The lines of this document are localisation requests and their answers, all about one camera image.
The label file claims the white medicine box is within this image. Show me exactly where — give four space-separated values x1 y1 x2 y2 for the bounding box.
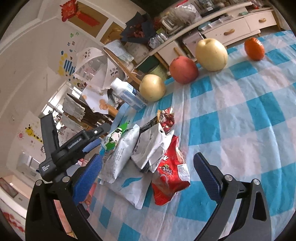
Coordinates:
99 124 140 184

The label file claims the large white blue pouch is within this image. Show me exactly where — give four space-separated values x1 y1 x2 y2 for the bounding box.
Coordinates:
99 160 153 209

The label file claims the white printed foil bag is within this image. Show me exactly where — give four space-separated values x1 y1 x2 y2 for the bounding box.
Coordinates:
131 123 175 173

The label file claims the red snack wrapper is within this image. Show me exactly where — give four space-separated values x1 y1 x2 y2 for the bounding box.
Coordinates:
152 135 190 206

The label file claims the dark striped snack packet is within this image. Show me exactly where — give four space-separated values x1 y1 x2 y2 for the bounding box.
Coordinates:
139 106 175 135

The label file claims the pink plastic trash bucket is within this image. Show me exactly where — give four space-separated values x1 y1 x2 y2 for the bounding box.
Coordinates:
54 183 97 238

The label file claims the dark wooden dining chair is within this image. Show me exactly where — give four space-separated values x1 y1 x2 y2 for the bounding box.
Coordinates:
61 93 112 130

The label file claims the dining table with floral cloth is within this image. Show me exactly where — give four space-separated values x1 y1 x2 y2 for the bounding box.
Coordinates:
82 85 118 117

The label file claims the white blue standing bottle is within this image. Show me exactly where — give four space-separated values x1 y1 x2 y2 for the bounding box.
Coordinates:
110 78 147 111

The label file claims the white mesh food cover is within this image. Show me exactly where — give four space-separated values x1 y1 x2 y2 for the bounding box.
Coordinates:
74 47 126 90

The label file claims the blue checkered tablecloth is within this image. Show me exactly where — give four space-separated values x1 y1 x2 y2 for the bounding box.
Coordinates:
89 31 295 240

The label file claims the light wooden chair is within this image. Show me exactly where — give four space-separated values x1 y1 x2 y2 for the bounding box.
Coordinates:
103 40 141 85

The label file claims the yellow pear left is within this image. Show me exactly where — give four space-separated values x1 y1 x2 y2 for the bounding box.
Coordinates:
139 74 166 102

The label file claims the yellow pear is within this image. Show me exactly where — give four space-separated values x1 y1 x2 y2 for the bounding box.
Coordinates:
139 74 166 102
196 38 228 71

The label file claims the green waste bin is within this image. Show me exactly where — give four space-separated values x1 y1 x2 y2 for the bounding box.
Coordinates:
149 64 169 81

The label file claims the red chinese knot decoration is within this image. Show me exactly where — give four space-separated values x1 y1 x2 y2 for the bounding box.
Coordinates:
60 0 100 27

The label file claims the red apple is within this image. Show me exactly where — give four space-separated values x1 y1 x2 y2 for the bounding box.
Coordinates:
169 56 199 84

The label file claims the dark wrapped flower bouquet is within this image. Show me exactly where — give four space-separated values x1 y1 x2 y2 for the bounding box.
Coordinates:
120 12 157 45

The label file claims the yellow pear right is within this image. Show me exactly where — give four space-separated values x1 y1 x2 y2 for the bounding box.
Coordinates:
196 38 228 71

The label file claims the small orange tangerine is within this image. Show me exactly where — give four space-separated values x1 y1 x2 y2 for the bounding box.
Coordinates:
244 37 265 61

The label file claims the electric kettle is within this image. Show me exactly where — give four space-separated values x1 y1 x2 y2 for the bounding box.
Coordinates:
161 11 183 36

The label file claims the pink storage box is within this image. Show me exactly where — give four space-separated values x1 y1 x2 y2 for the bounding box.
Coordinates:
182 30 204 57

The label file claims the clear plastic bag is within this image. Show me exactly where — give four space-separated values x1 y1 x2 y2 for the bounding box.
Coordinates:
172 1 202 25

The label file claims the white tv cabinet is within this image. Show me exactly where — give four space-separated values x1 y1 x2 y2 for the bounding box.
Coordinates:
149 1 279 65

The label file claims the blue fabric strap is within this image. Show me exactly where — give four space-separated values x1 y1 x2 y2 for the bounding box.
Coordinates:
109 102 130 134

